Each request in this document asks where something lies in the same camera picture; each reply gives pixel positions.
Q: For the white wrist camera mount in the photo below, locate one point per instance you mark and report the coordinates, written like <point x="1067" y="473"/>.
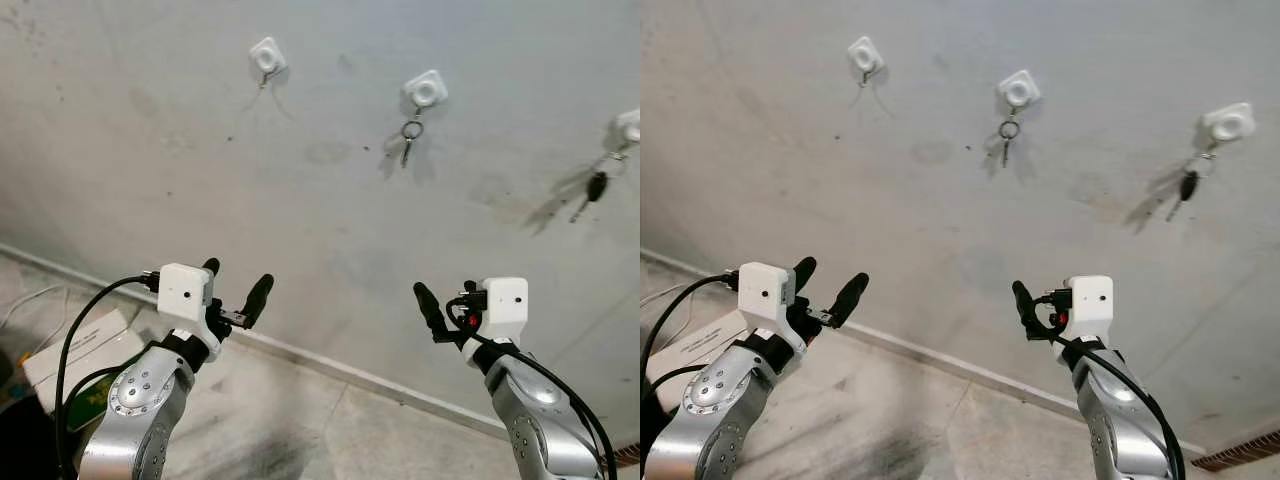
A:
<point x="505" y="305"/>
<point x="185" y="292"/>
<point x="1088" y="303"/>
<point x="765" y="292"/>

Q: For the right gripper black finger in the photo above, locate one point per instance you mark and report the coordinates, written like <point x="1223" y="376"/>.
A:
<point x="1024" y="305"/>
<point x="431" y="306"/>

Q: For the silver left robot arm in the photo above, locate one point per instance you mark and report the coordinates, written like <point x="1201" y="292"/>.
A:
<point x="705" y="420"/>
<point x="135" y="420"/>

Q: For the white square adhesive wall hook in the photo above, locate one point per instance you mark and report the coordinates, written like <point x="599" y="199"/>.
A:
<point x="425" y="90"/>
<point x="866" y="54"/>
<point x="1018" y="90"/>
<point x="1228" y="122"/>
<point x="267" y="55"/>
<point x="629" y="126"/>

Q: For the black bag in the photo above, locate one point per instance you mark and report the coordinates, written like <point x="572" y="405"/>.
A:
<point x="22" y="435"/>

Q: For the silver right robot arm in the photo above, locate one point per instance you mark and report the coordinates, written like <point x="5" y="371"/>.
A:
<point x="1115" y="430"/>
<point x="545" y="430"/>

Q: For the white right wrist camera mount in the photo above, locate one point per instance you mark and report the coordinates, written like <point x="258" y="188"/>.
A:
<point x="1088" y="303"/>
<point x="505" y="305"/>

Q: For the brown floor drain grate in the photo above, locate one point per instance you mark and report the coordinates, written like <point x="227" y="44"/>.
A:
<point x="1240" y="452"/>
<point x="627" y="456"/>

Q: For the green packet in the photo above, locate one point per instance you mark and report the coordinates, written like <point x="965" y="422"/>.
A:
<point x="92" y="412"/>

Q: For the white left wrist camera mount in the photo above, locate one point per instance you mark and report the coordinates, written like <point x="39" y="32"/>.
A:
<point x="765" y="292"/>
<point x="185" y="292"/>

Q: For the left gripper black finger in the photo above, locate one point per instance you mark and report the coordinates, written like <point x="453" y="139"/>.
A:
<point x="804" y="274"/>
<point x="259" y="297"/>
<point x="212" y="266"/>
<point x="851" y="297"/>

